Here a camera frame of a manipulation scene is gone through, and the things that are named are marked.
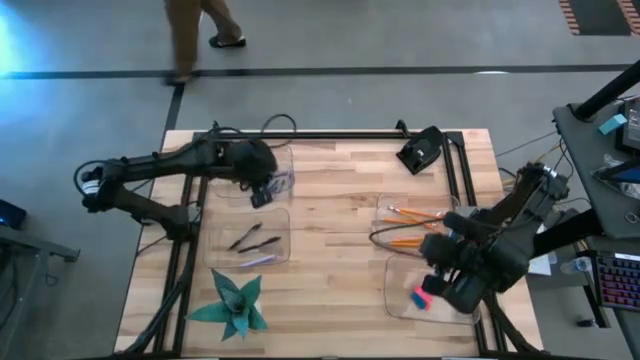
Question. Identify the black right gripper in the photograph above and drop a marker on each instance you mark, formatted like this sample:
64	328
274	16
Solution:
465	265

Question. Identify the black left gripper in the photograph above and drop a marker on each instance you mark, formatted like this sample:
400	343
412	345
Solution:
252	160

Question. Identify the pink eraser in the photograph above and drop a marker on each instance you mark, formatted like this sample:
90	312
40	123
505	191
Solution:
419	290

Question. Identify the blue eraser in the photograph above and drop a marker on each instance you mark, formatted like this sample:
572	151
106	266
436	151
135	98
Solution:
420	301

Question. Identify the clear plastic bin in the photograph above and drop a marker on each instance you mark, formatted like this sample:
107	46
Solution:
220	250
390	202
400	300
285	160

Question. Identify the lavender grey pen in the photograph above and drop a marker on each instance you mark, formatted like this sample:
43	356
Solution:
257	261

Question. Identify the green artificial succulent plant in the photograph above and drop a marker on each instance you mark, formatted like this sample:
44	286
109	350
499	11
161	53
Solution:
235	307

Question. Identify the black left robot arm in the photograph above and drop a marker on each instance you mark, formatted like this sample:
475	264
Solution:
160	162

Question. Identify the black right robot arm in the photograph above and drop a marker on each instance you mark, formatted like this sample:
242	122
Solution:
525	210

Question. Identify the white paper sheet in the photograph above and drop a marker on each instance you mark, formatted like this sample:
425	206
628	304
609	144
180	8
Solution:
542	265

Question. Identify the black wedge-shaped gripper cradle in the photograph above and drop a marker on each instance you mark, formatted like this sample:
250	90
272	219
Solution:
422	150

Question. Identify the black slanted support pole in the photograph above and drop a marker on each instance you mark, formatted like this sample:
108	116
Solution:
565	232
605	92

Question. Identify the clear plastic bottle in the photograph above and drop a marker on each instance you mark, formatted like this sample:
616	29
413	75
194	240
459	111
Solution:
575	266

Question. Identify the person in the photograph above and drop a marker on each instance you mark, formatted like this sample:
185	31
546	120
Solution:
185	35

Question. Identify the small black object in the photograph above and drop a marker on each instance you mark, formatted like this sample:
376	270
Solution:
585	322

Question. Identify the black backlit keyboard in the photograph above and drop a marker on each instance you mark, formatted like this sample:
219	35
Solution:
620	282

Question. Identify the grey desk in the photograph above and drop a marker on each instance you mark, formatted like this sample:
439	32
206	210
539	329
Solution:
585	150
630	340

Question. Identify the dark tablet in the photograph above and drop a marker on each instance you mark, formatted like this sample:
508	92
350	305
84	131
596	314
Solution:
625	174

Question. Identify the grey side table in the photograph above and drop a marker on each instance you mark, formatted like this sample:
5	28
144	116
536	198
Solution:
40	244

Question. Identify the teal box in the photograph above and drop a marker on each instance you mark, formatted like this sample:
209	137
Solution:
613	124

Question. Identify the black box blue light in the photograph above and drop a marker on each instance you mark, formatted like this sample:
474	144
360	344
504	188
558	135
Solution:
12	215

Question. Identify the black monitor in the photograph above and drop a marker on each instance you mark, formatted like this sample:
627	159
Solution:
632	125

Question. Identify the black floor mat orange stripes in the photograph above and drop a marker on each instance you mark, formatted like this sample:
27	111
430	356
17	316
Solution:
600	17

